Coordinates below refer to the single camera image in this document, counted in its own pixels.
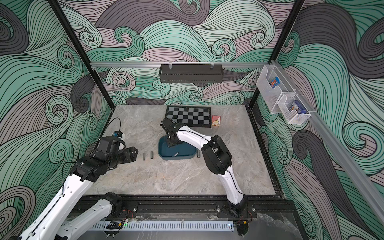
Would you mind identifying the teal plastic storage tray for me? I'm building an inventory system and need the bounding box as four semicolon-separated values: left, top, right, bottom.
158;136;197;161

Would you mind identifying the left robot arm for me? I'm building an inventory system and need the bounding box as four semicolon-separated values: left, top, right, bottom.
10;147;139;240

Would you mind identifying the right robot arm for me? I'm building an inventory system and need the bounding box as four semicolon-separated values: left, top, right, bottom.
160;119;247;217

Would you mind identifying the small red card box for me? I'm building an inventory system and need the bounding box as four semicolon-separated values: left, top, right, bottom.
211;115;221;127

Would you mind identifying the blue box in bin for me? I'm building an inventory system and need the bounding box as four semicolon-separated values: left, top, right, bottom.
288;100;308;114

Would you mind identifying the black grey chessboard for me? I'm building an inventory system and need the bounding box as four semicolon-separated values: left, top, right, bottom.
165;106;212;128

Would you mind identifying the blue red item in bin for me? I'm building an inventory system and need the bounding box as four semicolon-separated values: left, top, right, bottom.
269;77;281;89

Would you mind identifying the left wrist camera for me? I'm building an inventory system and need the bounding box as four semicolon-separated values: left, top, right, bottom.
96;131;126;154

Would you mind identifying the black wall shelf tray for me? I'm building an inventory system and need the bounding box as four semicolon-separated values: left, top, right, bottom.
159;65;224;84

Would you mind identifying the white slotted cable duct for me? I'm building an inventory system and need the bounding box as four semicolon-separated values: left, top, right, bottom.
90;220;235;232

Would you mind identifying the aluminium rail back wall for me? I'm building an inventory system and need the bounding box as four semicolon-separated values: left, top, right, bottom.
90;61;268;69

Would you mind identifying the aluminium rail wall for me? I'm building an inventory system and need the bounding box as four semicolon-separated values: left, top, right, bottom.
269;59;384;226
90;61;268;69

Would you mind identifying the upper clear wall bin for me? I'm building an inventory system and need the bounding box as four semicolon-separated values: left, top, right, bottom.
257;65;294;114

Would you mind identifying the clear wall bin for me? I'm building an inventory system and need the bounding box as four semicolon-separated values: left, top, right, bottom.
277;93;311;125
257;65;294;114

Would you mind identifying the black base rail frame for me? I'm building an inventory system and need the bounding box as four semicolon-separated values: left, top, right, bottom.
71;194;296;219

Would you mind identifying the lower clear wall bin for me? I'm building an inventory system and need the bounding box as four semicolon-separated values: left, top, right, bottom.
277;93;311;125

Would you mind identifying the aluminium rail right wall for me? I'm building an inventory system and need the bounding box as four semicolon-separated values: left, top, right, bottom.
269;59;384;226

